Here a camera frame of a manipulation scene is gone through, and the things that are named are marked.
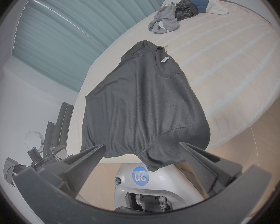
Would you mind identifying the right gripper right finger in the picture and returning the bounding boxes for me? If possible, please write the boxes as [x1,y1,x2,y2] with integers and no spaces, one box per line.
[179,142,243,194]

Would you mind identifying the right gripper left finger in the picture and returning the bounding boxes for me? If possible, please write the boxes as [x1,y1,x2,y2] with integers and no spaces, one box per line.
[38,144,106,196]

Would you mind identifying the black T-shirt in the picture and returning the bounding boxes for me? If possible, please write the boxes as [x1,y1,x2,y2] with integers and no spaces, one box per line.
[80,40,211,172]

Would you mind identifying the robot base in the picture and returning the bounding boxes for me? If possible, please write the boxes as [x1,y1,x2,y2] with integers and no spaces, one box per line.
[113,162,204,213]

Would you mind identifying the bed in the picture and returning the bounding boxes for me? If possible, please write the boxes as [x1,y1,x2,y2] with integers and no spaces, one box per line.
[68,0,280,164]

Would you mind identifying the black chest of drawers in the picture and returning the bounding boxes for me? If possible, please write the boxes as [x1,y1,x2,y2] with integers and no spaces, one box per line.
[41,102,74,159]

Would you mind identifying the blue-green curtain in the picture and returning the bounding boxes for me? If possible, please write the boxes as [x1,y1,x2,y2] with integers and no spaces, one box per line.
[30,0,178,49]
[13,0,103,93]

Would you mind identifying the grey garment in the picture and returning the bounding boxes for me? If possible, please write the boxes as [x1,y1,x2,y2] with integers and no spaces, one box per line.
[148,5,180,34]

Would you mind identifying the black patterned garment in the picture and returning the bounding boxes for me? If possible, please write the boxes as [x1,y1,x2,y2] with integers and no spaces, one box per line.
[175,0,199,21]

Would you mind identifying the dark blue garment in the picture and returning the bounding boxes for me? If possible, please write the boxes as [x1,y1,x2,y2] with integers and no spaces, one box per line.
[190,0,211,14]

